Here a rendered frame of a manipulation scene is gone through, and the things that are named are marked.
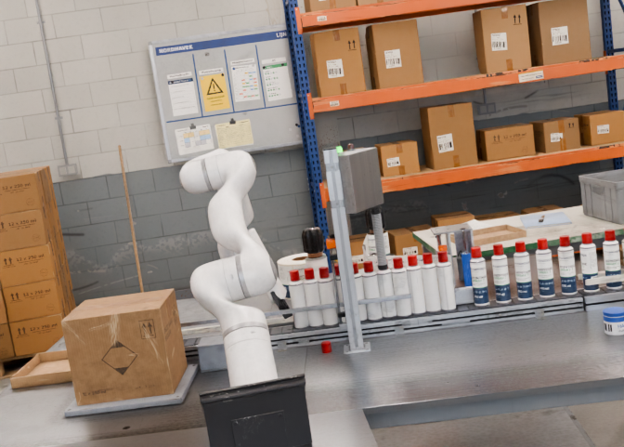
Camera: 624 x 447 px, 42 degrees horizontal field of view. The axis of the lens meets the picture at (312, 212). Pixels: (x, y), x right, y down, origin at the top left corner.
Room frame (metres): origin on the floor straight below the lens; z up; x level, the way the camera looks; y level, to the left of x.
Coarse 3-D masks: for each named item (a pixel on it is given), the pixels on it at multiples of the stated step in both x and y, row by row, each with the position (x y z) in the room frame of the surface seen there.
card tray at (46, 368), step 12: (36, 360) 2.90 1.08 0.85; (48, 360) 2.92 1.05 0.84; (60, 360) 2.92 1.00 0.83; (24, 372) 2.78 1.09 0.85; (36, 372) 2.81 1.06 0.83; (48, 372) 2.79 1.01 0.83; (60, 372) 2.66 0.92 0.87; (12, 384) 2.67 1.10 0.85; (24, 384) 2.66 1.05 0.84; (36, 384) 2.66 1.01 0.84; (48, 384) 2.66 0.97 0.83
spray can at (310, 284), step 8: (312, 272) 2.73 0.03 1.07; (312, 280) 2.72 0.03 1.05; (304, 288) 2.73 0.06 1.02; (312, 288) 2.71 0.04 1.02; (312, 296) 2.71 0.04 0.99; (312, 304) 2.71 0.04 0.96; (320, 304) 2.73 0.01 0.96; (312, 312) 2.71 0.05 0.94; (320, 312) 2.72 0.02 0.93; (312, 320) 2.72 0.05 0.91; (320, 320) 2.72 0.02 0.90
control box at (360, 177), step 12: (348, 156) 2.54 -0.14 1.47; (360, 156) 2.59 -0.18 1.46; (372, 156) 2.65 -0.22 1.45; (348, 168) 2.55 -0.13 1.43; (360, 168) 2.59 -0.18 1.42; (372, 168) 2.64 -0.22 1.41; (348, 180) 2.55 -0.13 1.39; (360, 180) 2.58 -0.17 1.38; (372, 180) 2.63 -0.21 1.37; (348, 192) 2.55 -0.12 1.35; (360, 192) 2.57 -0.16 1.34; (372, 192) 2.63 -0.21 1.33; (348, 204) 2.56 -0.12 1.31; (360, 204) 2.56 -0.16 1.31; (372, 204) 2.62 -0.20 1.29
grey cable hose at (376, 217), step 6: (372, 210) 2.61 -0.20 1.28; (378, 210) 2.61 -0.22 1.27; (372, 216) 2.61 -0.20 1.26; (378, 216) 2.61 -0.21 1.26; (378, 222) 2.61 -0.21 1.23; (378, 228) 2.61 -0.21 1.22; (378, 234) 2.61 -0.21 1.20; (378, 240) 2.61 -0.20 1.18; (378, 246) 2.61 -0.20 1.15; (384, 246) 2.62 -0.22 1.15; (378, 252) 2.61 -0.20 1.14; (384, 252) 2.61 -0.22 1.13; (378, 258) 2.61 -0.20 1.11; (384, 258) 2.61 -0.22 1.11; (378, 264) 2.62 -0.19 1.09; (384, 264) 2.61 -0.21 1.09
